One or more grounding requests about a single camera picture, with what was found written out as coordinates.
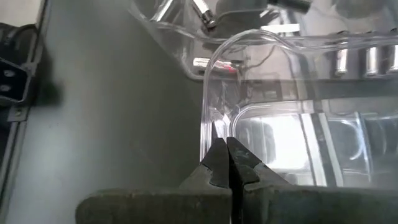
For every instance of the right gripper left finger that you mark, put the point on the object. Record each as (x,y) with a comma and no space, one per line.
(155,208)

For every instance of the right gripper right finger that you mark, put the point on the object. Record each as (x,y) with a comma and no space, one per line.
(311,207)

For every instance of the clear plastic bin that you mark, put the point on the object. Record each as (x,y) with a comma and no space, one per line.
(280,93)

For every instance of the black metal rig frame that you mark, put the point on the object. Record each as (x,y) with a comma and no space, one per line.
(15,81)

